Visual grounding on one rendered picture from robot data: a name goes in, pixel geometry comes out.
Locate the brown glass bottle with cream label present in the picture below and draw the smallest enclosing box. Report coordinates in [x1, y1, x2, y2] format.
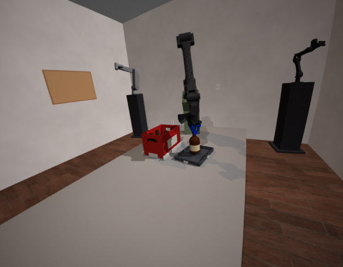
[189, 133, 200, 154]

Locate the red crate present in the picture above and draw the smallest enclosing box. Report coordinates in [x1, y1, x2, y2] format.
[141, 125, 180, 159]

